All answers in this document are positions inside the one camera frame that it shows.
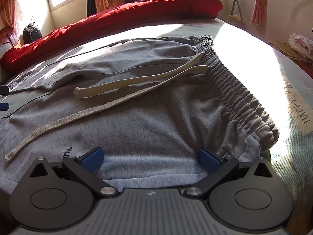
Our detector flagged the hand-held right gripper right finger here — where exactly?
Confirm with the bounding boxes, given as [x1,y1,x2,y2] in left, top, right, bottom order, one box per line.
[184,148,277,197]

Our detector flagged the orange cloth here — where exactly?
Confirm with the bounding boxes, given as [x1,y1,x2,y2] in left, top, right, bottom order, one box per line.
[95,0,126,13]

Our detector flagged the dark brown cloth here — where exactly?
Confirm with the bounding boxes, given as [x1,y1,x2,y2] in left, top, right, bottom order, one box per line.
[87,0,97,17]

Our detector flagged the bed with green checked sheet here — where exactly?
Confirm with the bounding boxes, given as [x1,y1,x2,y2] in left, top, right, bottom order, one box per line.
[0,17,313,235]

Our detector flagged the metal clothes drying rack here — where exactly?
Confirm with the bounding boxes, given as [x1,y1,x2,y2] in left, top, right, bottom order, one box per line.
[228,0,247,26]

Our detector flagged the red duvet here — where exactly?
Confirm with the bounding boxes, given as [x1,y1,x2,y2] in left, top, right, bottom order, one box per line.
[0,0,223,72]

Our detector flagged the yellow plastic bag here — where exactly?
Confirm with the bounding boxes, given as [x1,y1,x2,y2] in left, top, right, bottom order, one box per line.
[227,14,241,25]

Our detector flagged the black backpack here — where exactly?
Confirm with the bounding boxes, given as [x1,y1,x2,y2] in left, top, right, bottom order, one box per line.
[23,23,42,45]

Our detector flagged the pink curtain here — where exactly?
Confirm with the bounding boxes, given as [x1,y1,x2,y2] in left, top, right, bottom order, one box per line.
[250,0,268,28]
[0,0,19,33]

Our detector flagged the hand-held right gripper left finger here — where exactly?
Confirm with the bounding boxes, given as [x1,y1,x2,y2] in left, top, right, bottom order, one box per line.
[26,147,119,197]

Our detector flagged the grey sweatpants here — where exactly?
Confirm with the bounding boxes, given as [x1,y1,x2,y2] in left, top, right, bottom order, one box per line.
[0,35,280,194]

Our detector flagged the pile of pink white clothes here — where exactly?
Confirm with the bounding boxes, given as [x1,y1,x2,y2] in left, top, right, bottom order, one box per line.
[289,33,313,60]

